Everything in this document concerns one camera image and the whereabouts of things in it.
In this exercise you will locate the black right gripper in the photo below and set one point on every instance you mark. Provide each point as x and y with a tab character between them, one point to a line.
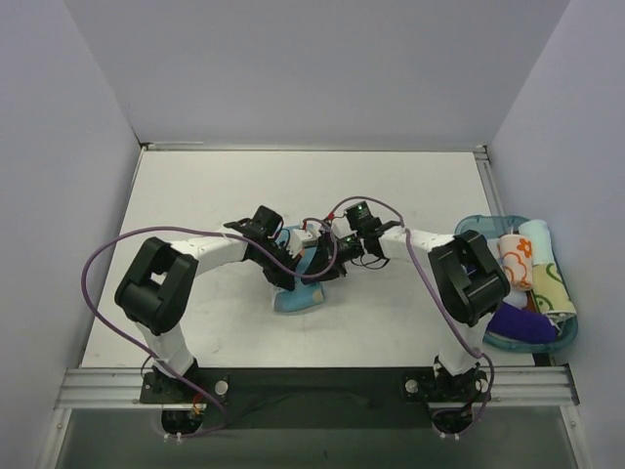
337	248

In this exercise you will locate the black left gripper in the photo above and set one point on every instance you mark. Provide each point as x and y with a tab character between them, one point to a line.
274	273

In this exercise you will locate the blue orange patterned towel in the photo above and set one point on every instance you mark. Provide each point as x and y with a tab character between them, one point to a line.
304	295

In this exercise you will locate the orange flower pattern towel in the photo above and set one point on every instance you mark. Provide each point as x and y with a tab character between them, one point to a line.
517	261

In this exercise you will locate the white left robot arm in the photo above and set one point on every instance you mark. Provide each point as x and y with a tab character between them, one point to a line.
154	292

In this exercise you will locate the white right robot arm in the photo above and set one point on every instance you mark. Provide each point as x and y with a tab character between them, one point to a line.
459	269

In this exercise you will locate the teal plastic basket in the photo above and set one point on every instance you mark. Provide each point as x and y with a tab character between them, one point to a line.
492	228

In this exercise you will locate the purple rolled towel front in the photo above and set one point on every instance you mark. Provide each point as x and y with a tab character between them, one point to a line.
522	325

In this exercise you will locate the mint white rolled towel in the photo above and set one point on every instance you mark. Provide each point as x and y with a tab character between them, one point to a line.
537	232

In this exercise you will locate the cream green rolled towel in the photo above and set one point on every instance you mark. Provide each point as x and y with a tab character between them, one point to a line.
550	294

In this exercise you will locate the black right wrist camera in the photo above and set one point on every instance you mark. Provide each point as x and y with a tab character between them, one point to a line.
360	218

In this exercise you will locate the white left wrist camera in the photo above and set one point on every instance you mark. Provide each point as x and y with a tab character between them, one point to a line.
298	240

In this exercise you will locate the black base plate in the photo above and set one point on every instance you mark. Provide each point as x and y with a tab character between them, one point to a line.
357	398

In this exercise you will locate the aluminium front rail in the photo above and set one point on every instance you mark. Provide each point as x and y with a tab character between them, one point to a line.
120	388

